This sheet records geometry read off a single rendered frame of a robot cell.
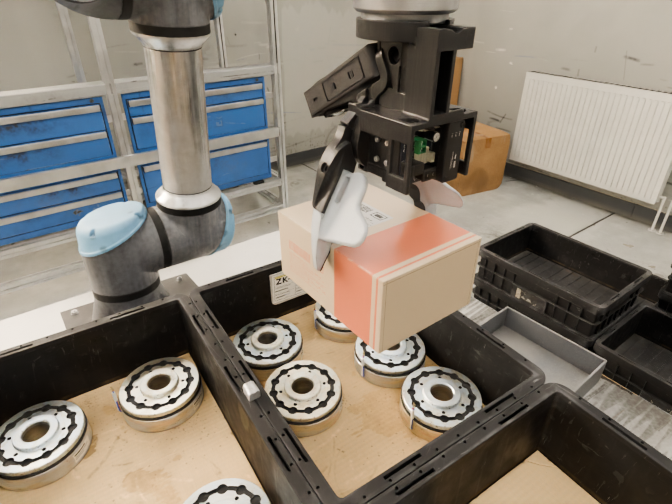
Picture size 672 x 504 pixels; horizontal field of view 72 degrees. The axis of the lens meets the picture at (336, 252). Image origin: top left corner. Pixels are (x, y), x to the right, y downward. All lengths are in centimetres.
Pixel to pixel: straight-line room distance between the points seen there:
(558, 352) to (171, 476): 70
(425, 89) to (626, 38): 308
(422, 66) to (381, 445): 44
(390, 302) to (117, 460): 41
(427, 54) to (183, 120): 53
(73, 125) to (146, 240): 152
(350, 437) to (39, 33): 284
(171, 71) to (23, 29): 238
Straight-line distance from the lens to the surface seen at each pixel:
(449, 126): 36
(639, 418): 95
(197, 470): 61
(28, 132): 232
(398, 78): 37
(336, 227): 38
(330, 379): 64
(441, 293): 43
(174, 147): 82
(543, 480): 63
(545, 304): 145
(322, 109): 44
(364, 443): 61
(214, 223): 88
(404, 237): 42
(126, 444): 66
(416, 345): 70
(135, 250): 85
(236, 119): 256
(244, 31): 349
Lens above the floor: 132
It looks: 31 degrees down
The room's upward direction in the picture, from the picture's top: straight up
